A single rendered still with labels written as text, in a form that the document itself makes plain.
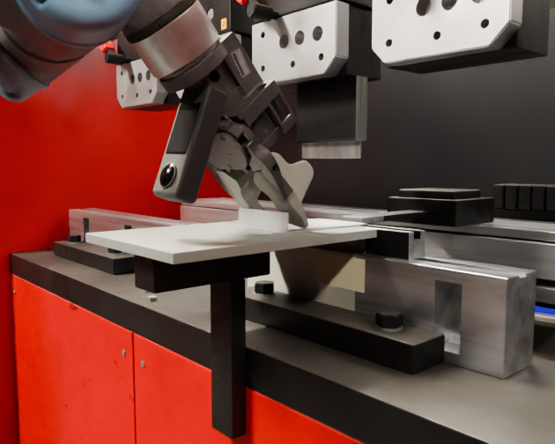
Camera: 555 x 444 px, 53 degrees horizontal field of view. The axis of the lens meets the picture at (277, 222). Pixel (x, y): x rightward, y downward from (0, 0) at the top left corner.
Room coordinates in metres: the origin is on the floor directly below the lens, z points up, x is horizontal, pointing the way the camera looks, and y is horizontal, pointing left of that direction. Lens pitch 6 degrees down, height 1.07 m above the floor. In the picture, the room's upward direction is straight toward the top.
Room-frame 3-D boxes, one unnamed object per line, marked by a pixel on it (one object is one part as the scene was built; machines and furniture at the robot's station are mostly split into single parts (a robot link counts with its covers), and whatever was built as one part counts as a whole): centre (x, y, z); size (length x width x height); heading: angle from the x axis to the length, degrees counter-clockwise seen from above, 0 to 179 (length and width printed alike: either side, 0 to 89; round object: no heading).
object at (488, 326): (0.66, -0.10, 0.92); 0.39 x 0.06 x 0.10; 41
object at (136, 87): (1.02, 0.22, 1.26); 0.15 x 0.09 x 0.17; 41
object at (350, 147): (0.70, -0.07, 1.13); 0.10 x 0.02 x 0.10; 41
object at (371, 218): (0.81, -0.19, 1.01); 0.26 x 0.12 x 0.05; 131
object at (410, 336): (0.64, -0.05, 0.89); 0.30 x 0.05 x 0.03; 41
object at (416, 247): (0.68, -0.09, 0.99); 0.20 x 0.03 x 0.03; 41
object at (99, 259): (1.12, 0.37, 0.89); 0.30 x 0.05 x 0.03; 41
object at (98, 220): (1.12, 0.30, 0.92); 0.50 x 0.06 x 0.10; 41
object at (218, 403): (0.58, 0.08, 0.88); 0.14 x 0.04 x 0.22; 131
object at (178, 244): (0.61, 0.05, 1.00); 0.26 x 0.18 x 0.01; 131
